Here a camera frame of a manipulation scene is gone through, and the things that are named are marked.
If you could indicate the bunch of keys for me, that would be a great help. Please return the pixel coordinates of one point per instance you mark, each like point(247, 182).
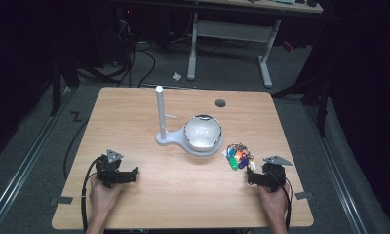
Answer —
point(239, 156)

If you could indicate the metal floor rail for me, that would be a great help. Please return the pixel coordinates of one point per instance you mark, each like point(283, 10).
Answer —
point(336, 169)
point(27, 156)

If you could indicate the person's left hand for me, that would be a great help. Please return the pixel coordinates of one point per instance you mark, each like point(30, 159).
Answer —
point(102, 198)

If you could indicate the black metal stand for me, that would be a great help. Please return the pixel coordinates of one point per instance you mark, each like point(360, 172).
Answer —
point(316, 94)
point(56, 81)

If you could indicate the crumpled white paper scrap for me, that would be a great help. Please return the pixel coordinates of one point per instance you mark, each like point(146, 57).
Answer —
point(176, 76)

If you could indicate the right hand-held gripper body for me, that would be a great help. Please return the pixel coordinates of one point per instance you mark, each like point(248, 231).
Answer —
point(274, 174)

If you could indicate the white stand with pole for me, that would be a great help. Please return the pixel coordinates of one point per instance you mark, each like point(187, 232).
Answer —
point(170, 136)

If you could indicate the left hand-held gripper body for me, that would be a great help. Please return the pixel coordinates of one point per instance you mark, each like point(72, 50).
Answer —
point(109, 169)

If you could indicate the grey tape piece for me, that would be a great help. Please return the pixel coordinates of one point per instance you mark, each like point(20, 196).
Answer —
point(304, 195)
point(63, 200)

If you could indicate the dark round table grommet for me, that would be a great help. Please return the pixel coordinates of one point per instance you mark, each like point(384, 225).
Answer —
point(220, 103)

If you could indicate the white-legged wooden desk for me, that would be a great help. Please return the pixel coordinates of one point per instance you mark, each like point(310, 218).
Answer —
point(232, 31)

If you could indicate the person's right hand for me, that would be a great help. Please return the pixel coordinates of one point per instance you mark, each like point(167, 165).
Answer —
point(273, 203)

